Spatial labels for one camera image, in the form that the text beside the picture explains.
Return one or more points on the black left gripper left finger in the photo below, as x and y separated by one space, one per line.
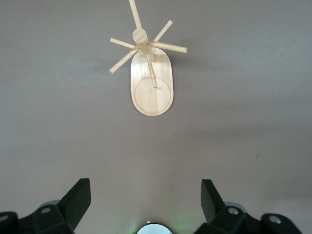
70 207

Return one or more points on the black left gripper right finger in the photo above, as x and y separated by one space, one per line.
217 209

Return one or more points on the wooden cup rack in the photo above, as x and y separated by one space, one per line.
152 97

